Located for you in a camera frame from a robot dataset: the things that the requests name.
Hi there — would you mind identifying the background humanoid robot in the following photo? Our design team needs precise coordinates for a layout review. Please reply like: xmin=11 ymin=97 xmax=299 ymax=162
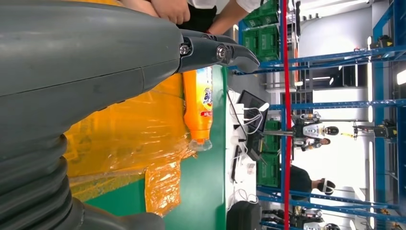
xmin=292 ymin=111 xmax=340 ymax=151

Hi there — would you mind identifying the red pole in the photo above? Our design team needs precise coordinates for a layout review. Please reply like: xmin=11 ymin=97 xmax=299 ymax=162
xmin=282 ymin=0 xmax=292 ymax=230

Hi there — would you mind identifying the person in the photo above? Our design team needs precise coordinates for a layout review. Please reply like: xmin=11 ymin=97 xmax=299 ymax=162
xmin=117 ymin=0 xmax=264 ymax=36
xmin=290 ymin=165 xmax=337 ymax=202

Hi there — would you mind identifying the white table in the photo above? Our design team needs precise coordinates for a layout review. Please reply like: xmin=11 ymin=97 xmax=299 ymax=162
xmin=224 ymin=89 xmax=264 ymax=219

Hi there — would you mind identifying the yellow taped cardboard mat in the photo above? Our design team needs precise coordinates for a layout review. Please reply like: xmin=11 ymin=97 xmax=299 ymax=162
xmin=63 ymin=0 xmax=197 ymax=218

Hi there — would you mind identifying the blue metal shelving rack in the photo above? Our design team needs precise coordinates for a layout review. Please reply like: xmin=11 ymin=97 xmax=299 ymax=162
xmin=233 ymin=0 xmax=406 ymax=230

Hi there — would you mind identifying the orange detergent bottle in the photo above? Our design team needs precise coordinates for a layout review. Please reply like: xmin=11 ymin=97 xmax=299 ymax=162
xmin=182 ymin=67 xmax=214 ymax=152

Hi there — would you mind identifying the dark tablet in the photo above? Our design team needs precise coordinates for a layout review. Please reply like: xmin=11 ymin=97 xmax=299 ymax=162
xmin=237 ymin=90 xmax=270 ymax=162

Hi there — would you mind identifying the green table board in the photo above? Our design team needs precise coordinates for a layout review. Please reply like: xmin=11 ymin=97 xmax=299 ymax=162
xmin=84 ymin=65 xmax=229 ymax=230

